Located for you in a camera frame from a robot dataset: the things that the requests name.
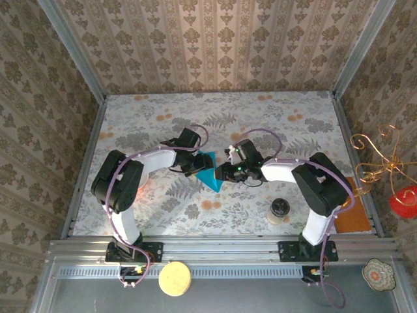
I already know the blue paper sheet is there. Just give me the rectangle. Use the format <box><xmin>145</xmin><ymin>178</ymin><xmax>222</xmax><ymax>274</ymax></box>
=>
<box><xmin>194</xmin><ymin>151</ymin><xmax>225</xmax><ymax>193</ymax></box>

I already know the jar with black lid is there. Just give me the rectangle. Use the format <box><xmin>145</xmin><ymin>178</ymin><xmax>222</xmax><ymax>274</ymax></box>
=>
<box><xmin>266</xmin><ymin>198</ymin><xmax>291</xmax><ymax>226</ymax></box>

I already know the floral patterned table cover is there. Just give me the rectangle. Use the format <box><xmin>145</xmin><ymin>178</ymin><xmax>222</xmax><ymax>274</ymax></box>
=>
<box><xmin>72</xmin><ymin>91</ymin><xmax>375</xmax><ymax>237</ymax></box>

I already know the aluminium front beam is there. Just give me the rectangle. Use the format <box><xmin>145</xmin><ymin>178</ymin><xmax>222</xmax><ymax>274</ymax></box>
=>
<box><xmin>48</xmin><ymin>234</ymin><xmax>401</xmax><ymax>264</ymax></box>

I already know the round yellow sponge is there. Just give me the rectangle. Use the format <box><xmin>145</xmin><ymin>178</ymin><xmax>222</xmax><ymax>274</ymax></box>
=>
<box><xmin>158</xmin><ymin>261</ymin><xmax>192</xmax><ymax>297</ymax></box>

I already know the black controller board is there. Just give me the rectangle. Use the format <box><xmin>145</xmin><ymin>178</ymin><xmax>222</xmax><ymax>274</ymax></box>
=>
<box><xmin>301</xmin><ymin>265</ymin><xmax>330</xmax><ymax>288</ymax></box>
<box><xmin>117</xmin><ymin>264</ymin><xmax>148</xmax><ymax>290</ymax></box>

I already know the orange flat board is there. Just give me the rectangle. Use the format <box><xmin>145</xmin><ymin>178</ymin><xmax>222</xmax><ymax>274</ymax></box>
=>
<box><xmin>334</xmin><ymin>177</ymin><xmax>373</xmax><ymax>234</ymax></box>

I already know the red ball ornament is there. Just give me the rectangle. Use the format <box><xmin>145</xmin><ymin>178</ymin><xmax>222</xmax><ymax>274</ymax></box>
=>
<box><xmin>389</xmin><ymin>185</ymin><xmax>417</xmax><ymax>219</ymax></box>

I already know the small patterned dish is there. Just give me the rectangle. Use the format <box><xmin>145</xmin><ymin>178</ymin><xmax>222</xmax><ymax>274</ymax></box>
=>
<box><xmin>362</xmin><ymin>258</ymin><xmax>397</xmax><ymax>291</ymax></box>

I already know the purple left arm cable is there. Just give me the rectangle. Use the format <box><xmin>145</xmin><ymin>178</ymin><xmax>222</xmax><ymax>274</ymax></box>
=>
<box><xmin>106</xmin><ymin>123</ymin><xmax>209</xmax><ymax>288</ymax></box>

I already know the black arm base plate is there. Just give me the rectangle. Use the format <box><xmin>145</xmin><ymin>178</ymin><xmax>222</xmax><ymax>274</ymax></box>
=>
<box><xmin>278</xmin><ymin>240</ymin><xmax>339</xmax><ymax>263</ymax></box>
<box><xmin>105</xmin><ymin>241</ymin><xmax>164</xmax><ymax>263</ymax></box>

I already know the aluminium side rail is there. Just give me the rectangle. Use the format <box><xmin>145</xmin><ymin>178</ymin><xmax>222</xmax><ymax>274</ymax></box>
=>
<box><xmin>330</xmin><ymin>90</ymin><xmax>386</xmax><ymax>238</ymax></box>
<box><xmin>61</xmin><ymin>96</ymin><xmax>108</xmax><ymax>241</ymax></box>

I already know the grey slotted cable duct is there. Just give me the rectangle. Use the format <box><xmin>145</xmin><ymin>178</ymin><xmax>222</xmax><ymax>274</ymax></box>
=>
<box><xmin>51</xmin><ymin>263</ymin><xmax>306</xmax><ymax>278</ymax></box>

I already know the copper wire ornament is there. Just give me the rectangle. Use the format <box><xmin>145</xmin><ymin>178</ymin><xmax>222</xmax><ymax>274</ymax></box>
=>
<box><xmin>349</xmin><ymin>123</ymin><xmax>417</xmax><ymax>198</ymax></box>

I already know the aluminium corner post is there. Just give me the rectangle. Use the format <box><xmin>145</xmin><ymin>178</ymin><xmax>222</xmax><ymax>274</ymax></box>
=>
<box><xmin>331</xmin><ymin>0</ymin><xmax>397</xmax><ymax>98</ymax></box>
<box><xmin>36</xmin><ymin>0</ymin><xmax>108</xmax><ymax>102</ymax></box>

